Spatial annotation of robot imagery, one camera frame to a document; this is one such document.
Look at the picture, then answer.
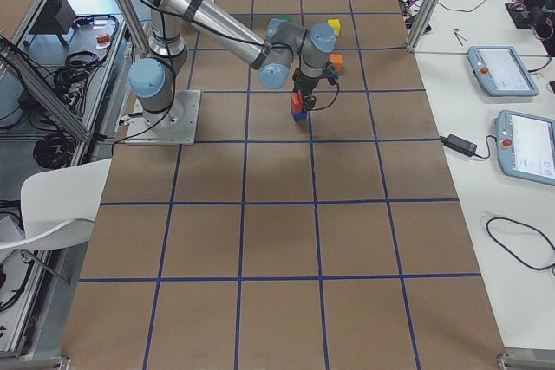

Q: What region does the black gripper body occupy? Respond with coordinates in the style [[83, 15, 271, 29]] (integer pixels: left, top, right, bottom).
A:
[[292, 69, 323, 98]]

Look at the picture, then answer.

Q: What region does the red wooden block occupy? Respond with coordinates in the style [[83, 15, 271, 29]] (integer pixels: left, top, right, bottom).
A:
[[291, 93, 304, 114]]

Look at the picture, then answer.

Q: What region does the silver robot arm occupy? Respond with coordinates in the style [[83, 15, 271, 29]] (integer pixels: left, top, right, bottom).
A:
[[128, 0, 339, 133]]

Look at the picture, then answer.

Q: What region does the blue wooden block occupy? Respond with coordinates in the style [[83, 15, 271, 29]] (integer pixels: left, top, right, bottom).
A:
[[291, 112, 308, 122]]

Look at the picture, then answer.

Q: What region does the orange wooden block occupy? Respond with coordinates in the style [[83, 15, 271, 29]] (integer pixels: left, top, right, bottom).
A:
[[329, 54, 343, 75]]

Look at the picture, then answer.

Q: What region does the yellow wooden block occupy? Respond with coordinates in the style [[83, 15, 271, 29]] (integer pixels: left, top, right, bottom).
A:
[[327, 19, 342, 36]]

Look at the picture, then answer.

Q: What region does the black power adapter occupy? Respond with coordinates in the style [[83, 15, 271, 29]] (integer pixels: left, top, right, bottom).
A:
[[440, 134, 477, 157]]

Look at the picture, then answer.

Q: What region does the upper blue teach pendant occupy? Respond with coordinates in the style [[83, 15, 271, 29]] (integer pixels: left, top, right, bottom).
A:
[[467, 46, 539, 97]]

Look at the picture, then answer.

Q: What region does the blue teach pendant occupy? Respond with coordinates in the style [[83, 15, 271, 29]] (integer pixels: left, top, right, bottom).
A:
[[467, 46, 539, 97], [495, 110, 554, 185]]

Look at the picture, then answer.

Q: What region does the lower blue teach pendant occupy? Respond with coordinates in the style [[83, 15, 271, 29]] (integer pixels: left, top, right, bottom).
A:
[[495, 110, 554, 185]]

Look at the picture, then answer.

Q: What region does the white chair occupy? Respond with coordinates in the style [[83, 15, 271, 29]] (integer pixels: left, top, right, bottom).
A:
[[1, 159, 112, 250]]

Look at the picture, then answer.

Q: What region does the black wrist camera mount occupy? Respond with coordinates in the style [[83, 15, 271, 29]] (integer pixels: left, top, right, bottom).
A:
[[323, 62, 339, 86]]

